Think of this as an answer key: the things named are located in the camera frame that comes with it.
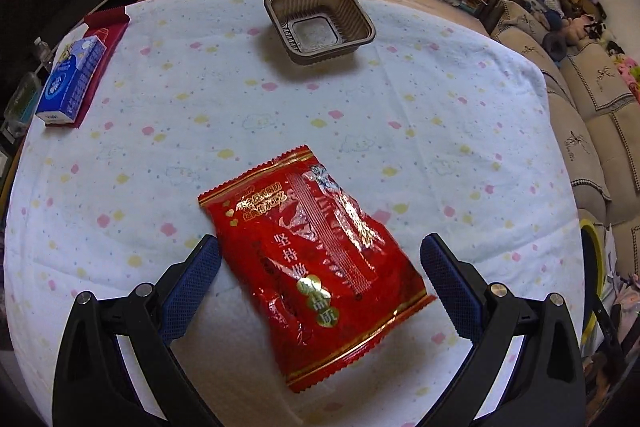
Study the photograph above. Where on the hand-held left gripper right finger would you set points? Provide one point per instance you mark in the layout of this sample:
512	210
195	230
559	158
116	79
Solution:
447	287

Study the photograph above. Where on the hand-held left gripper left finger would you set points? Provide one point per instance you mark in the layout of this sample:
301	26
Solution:
192	292

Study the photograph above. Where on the red snack bag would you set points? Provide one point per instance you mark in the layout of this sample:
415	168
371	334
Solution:
320	267

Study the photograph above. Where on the yellow-rimmed black bin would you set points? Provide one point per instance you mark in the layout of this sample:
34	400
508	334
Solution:
595	277

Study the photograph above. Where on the dotted white tablecloth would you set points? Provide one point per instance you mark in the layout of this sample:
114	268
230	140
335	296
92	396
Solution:
200	117

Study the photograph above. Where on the beige sofa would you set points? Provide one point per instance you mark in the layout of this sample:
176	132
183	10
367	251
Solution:
600	132

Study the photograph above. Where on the blue white tissue box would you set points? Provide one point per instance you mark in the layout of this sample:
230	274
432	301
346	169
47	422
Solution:
70	82

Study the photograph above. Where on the glass ashtray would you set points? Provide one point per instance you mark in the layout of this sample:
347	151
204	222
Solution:
22	104

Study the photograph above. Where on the dark red mat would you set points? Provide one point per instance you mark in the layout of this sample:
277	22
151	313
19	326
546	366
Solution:
111	24

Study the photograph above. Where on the clear water bottle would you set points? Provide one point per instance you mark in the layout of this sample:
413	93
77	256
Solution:
42	54

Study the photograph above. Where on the pile of plush toys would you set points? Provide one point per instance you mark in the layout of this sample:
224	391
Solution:
620	57

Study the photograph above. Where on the brown plastic food tray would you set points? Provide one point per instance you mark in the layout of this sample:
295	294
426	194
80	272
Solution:
320	14

